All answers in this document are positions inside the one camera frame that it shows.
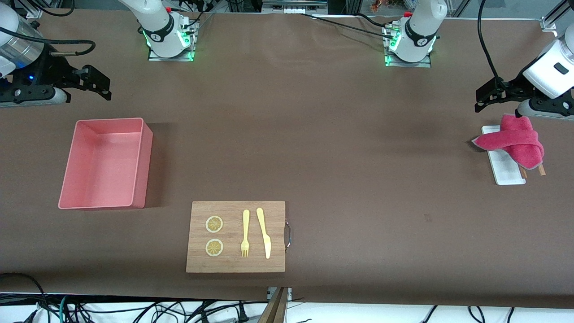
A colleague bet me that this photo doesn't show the red cloth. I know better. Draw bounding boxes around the red cloth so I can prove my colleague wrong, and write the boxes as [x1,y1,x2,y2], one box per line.
[472,114,545,170]

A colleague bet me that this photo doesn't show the white rack with wooden rods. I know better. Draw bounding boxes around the white rack with wooden rods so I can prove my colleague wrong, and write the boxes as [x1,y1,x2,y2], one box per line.
[481,125,547,186]

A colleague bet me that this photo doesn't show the pink plastic bin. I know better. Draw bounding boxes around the pink plastic bin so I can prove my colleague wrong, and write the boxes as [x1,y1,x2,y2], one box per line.
[58,118,153,210]

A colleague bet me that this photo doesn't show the wooden cutting board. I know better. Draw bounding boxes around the wooden cutting board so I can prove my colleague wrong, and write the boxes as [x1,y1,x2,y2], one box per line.
[186,201,292,273]

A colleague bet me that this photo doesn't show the yellow plastic fork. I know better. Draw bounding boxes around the yellow plastic fork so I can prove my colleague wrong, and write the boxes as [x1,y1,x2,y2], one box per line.
[241,210,250,258]

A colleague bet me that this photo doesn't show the metal bar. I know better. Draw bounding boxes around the metal bar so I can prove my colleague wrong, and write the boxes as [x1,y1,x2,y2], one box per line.
[261,0,329,14]

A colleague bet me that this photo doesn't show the yellow plastic knife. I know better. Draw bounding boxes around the yellow plastic knife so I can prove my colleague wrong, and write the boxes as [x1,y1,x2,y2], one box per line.
[256,207,272,259]

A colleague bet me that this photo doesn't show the wooden plank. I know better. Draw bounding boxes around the wooden plank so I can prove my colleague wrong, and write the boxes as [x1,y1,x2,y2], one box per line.
[258,287,290,323]

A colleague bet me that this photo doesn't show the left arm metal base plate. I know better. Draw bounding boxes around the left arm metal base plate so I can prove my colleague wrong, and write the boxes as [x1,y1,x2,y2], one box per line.
[383,22,432,68]

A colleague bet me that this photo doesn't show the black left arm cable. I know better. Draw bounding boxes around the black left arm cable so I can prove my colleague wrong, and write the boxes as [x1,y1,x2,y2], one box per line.
[477,0,509,88]

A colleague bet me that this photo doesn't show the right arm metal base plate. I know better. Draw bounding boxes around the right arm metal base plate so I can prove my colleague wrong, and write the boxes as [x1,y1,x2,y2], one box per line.
[148,16,196,62]

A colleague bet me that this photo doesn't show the black cable on table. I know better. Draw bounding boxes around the black cable on table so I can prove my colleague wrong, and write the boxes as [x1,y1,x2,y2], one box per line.
[300,13,397,40]

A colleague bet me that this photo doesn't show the black floor cable loop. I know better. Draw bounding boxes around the black floor cable loop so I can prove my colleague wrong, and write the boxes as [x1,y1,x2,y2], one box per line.
[0,272,48,323]

